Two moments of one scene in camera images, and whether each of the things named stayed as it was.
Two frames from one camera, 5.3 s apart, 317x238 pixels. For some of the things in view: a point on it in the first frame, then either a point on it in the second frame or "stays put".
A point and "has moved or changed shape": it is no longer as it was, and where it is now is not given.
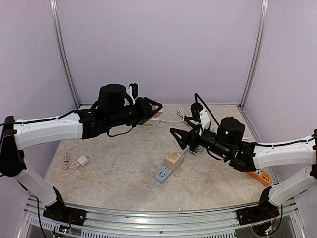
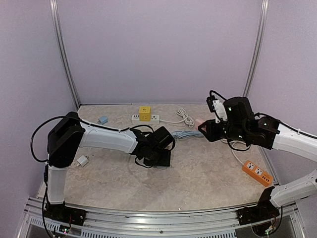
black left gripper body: x=139 y=114 to x=157 y=159
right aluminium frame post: x=264 y=10 stays put
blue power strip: x=166 y=171 has moved or changed shape
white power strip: x=153 y=120 stays put
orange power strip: x=265 y=178 stays put
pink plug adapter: x=158 y=114 to x=198 y=122
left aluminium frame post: x=55 y=17 stays put
